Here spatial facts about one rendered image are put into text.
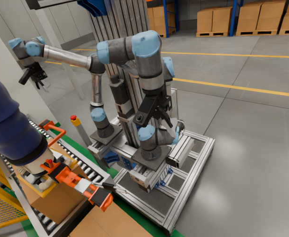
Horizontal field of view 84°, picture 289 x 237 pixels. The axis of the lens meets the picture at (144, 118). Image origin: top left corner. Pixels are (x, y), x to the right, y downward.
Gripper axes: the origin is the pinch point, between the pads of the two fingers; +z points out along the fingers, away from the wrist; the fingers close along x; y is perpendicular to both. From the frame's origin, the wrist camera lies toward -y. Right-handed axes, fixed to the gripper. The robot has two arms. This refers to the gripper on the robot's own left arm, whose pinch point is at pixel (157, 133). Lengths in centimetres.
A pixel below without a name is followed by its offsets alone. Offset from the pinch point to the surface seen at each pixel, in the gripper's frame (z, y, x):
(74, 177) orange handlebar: 29, -27, 42
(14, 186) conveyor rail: 93, -62, 157
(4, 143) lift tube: 4, -38, 72
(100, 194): 27.7, -25.6, 20.8
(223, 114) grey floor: 152, 212, 19
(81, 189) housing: 29, -29, 33
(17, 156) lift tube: 14, -38, 72
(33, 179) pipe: 38, -42, 77
